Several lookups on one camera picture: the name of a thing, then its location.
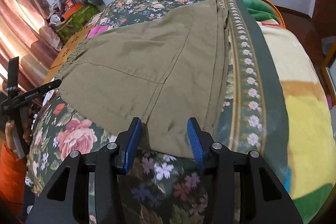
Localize olive green pants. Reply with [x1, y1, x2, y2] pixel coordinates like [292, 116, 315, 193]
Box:
[59, 0, 230, 158]

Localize orange sleeve forearm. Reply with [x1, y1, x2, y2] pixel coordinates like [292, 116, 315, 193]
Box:
[1, 142, 27, 223]

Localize left hand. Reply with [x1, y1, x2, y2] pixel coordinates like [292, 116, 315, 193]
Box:
[5, 118, 33, 155]

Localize floral dark green bedspread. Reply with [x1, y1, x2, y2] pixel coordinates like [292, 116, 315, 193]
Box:
[28, 0, 289, 223]

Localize pink curtain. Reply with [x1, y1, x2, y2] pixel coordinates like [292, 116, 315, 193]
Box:
[1, 0, 62, 90]

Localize colourful fleece blanket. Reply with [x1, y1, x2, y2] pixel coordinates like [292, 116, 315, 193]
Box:
[243, 0, 335, 223]

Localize magenta folded cloth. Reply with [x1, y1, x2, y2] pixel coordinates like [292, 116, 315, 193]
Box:
[87, 26, 109, 39]

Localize green patterned bag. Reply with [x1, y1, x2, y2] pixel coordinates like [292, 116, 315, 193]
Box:
[53, 4, 99, 44]

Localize orange red box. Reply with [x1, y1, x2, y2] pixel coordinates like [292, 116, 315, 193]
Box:
[63, 0, 83, 20]

